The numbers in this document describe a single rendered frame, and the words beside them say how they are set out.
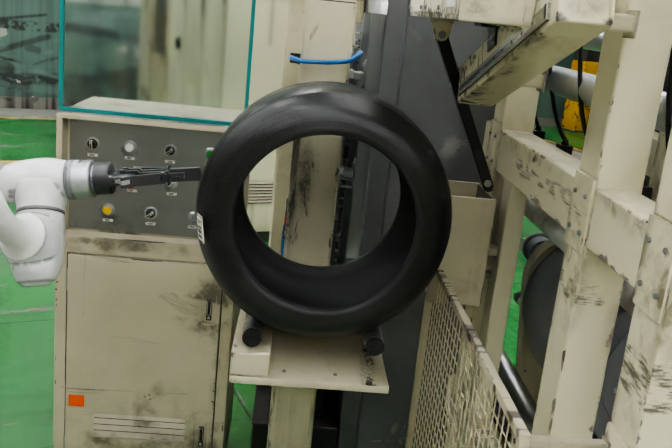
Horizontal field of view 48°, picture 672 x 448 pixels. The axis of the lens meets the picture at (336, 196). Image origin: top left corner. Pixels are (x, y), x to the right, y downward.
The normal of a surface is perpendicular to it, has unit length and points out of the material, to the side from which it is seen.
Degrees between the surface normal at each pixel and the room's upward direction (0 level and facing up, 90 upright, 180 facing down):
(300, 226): 90
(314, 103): 43
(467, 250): 90
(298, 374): 0
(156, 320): 90
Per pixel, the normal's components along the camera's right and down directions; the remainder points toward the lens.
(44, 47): 0.41, 0.25
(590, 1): 0.07, -0.07
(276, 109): -0.26, -0.49
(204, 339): 0.04, 0.25
